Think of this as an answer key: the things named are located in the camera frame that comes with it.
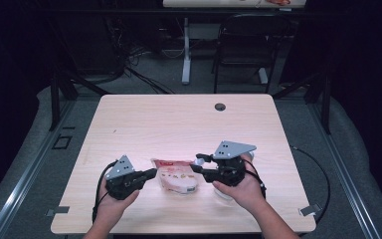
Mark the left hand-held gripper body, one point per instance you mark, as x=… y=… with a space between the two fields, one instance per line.
x=122 y=172

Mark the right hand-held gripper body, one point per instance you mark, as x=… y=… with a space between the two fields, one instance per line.
x=230 y=166

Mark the white flip-lid container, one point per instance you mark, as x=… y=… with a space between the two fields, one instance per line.
x=224 y=195

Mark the person's right hand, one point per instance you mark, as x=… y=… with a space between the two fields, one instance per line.
x=245 y=195

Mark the person's left hand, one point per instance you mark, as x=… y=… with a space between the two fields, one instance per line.
x=112 y=209

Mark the black floor socket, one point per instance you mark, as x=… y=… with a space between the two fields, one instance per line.
x=62 y=142

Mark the black metal stand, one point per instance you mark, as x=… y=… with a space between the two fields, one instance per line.
x=55 y=99
x=326 y=106

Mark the white-legged desk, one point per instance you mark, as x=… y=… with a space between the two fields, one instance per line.
x=186 y=49

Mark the black folding chair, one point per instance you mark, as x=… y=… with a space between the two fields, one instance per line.
x=245 y=46

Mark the grey fabric sheet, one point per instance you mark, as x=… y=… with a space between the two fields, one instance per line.
x=371 y=172

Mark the orange object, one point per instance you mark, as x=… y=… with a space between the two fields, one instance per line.
x=278 y=2

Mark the aluminium floor rail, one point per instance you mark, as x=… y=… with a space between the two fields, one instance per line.
x=344 y=172
x=30 y=172

